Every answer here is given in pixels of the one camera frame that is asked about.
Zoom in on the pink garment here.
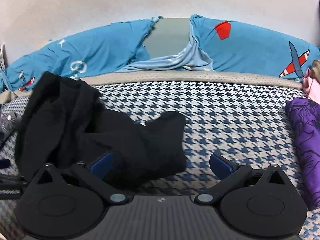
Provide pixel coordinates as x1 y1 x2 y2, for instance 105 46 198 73
302 69 320 103

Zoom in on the purple floral garment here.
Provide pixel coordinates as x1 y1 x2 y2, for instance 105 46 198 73
285 97 320 212

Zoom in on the white plastic basket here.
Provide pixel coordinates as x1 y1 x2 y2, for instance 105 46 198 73
0 44 7 70

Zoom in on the grey doodle print garment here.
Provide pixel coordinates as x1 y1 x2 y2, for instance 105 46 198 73
0 110 23 140

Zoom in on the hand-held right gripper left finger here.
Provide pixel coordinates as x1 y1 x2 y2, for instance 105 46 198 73
32 152 128 204

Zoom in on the houndstooth mattress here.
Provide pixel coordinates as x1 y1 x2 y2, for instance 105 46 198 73
0 70 320 240

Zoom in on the blue airplane print cover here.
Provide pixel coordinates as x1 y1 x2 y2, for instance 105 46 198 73
0 15 320 92

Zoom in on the black t-shirt with red print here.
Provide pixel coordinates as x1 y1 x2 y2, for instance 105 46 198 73
14 71 187 188

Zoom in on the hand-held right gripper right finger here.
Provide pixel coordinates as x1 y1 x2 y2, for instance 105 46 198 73
195 153 290 204

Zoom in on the cream striped knit sweater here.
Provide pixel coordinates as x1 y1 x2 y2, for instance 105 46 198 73
311 59 320 80

